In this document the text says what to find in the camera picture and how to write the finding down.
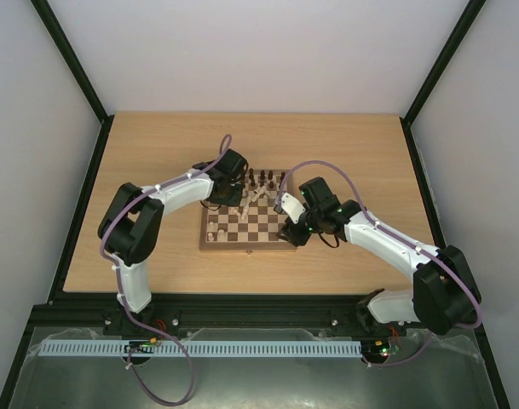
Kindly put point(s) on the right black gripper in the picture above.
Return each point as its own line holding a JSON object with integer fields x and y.
{"x": 293, "y": 233}

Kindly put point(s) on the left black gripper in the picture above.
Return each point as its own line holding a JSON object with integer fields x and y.
{"x": 234, "y": 201}

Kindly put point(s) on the wooden chess board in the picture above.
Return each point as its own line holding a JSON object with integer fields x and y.
{"x": 252, "y": 224}

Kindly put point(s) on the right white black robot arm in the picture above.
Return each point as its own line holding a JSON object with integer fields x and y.
{"x": 443, "y": 295}

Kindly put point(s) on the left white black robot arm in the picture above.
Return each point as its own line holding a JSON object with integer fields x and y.
{"x": 130, "y": 228}

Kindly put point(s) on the pile of white pieces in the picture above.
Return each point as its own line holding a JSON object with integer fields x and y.
{"x": 259, "y": 201}

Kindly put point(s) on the row of dark pieces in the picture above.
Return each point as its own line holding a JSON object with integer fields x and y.
{"x": 271, "y": 179}

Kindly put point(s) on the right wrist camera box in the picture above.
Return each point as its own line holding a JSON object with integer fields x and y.
{"x": 289, "y": 205}

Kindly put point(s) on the black aluminium frame rail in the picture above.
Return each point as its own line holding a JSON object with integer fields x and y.
{"x": 179, "y": 314}

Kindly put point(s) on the light blue cable duct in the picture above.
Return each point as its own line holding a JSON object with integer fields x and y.
{"x": 202, "y": 349}

